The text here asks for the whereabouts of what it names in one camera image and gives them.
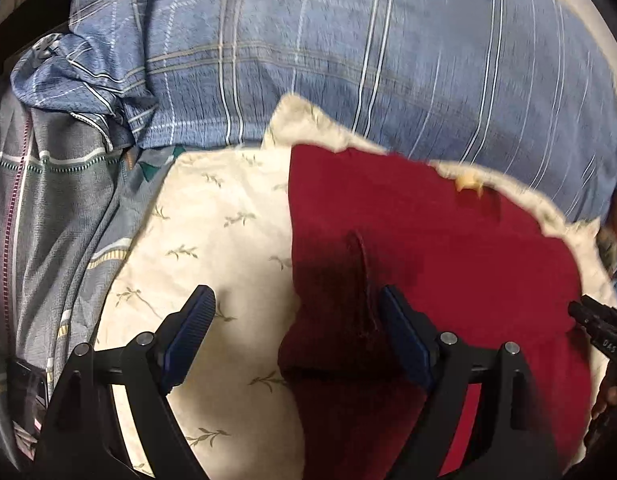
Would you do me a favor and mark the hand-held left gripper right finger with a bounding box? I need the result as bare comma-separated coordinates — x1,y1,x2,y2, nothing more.
379,285,565,480

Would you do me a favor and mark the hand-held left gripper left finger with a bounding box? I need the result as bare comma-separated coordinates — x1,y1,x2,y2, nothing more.
32,284,217,480

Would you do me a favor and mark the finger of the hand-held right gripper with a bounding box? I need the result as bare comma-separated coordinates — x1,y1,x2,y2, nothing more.
568,296,617,362

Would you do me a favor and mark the red garment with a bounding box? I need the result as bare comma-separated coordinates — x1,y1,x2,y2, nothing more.
277,144,595,480

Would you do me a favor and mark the cream floral pillow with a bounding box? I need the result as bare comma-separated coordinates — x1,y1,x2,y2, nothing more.
95,94,617,480

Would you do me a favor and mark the black flat object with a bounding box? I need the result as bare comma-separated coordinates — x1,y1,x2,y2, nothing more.
6,357,52,443

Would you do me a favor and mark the grey striped bedsheet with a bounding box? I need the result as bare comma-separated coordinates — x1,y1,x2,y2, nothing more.
0,80,189,463

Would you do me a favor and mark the blue plaid quilt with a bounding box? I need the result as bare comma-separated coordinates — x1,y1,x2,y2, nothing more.
11,0,617,233

